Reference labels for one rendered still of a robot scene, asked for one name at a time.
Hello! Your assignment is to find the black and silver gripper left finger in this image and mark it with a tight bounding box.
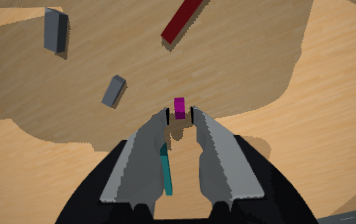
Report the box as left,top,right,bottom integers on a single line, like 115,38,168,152
55,107,169,224

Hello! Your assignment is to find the grey rod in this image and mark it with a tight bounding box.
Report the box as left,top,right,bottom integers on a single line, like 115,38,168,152
101,75,126,108
44,7,68,53

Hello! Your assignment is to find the magenta rod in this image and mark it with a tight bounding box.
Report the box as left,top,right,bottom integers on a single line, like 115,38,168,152
174,97,185,119

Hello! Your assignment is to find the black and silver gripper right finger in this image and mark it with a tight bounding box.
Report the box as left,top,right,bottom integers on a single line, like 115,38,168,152
191,106,319,224

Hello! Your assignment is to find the dark red rod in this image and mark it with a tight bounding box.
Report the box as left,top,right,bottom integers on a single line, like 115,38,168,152
161,0,203,44

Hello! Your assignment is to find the turquoise rod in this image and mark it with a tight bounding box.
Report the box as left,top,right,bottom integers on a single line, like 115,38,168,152
160,142,173,196

